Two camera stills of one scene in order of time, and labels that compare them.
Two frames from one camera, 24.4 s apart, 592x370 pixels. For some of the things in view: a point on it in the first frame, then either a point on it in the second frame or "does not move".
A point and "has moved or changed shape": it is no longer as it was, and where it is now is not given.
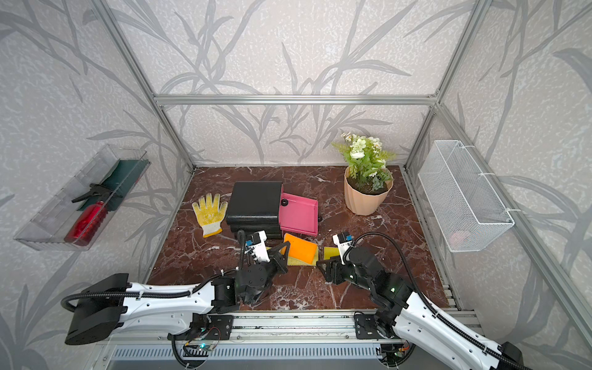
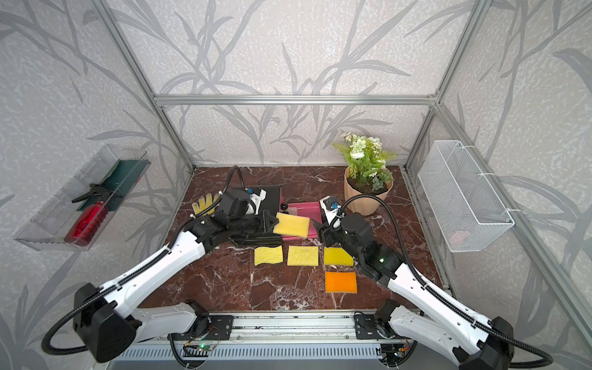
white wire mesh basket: (469, 213) does not move
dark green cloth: (121, 180) does not move
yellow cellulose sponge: (295, 261) does not move
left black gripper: (282, 262) -> (264, 226)
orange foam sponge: (299, 249) has moved or changed shape
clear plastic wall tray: (75, 219) does not move
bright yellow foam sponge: (329, 252) does not move
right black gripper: (332, 265) -> (326, 232)
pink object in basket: (457, 239) does not move
